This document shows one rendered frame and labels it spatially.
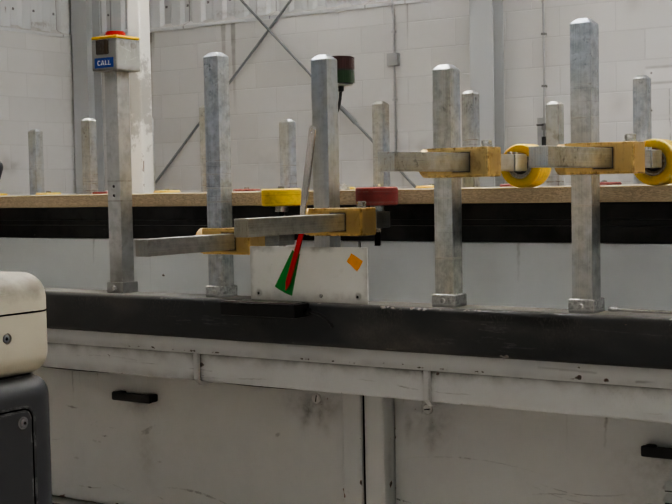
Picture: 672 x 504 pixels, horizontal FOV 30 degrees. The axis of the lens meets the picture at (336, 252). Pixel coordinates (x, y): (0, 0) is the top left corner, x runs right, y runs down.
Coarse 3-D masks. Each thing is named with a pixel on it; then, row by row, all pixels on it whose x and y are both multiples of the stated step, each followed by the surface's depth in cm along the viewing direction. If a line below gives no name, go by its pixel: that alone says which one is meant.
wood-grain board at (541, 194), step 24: (192, 192) 327; (240, 192) 263; (312, 192) 253; (408, 192) 240; (432, 192) 238; (480, 192) 232; (504, 192) 229; (528, 192) 227; (552, 192) 224; (600, 192) 219; (624, 192) 217; (648, 192) 214
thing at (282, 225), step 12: (288, 216) 210; (300, 216) 212; (312, 216) 215; (324, 216) 218; (336, 216) 221; (384, 216) 234; (240, 228) 201; (252, 228) 201; (264, 228) 204; (276, 228) 206; (288, 228) 209; (300, 228) 212; (312, 228) 215; (324, 228) 218; (336, 228) 221
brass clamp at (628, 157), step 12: (564, 144) 201; (576, 144) 198; (588, 144) 197; (600, 144) 196; (612, 144) 195; (624, 144) 194; (636, 144) 194; (612, 156) 195; (624, 156) 194; (636, 156) 194; (564, 168) 200; (576, 168) 199; (588, 168) 197; (600, 168) 196; (612, 168) 195; (624, 168) 194; (636, 168) 194
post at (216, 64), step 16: (208, 64) 240; (224, 64) 240; (208, 80) 240; (224, 80) 240; (208, 96) 240; (224, 96) 240; (208, 112) 240; (224, 112) 240; (208, 128) 240; (224, 128) 240; (208, 144) 241; (224, 144) 240; (208, 160) 241; (224, 160) 241; (208, 176) 241; (224, 176) 241; (208, 192) 241; (224, 192) 241; (208, 208) 242; (224, 208) 241; (208, 224) 242; (224, 224) 241; (208, 256) 242; (224, 256) 241; (224, 272) 241
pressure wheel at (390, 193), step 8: (376, 184) 234; (360, 192) 233; (368, 192) 231; (376, 192) 231; (384, 192) 231; (392, 192) 232; (360, 200) 233; (368, 200) 232; (376, 200) 231; (384, 200) 231; (392, 200) 232; (376, 208) 234; (376, 232) 235; (376, 240) 235
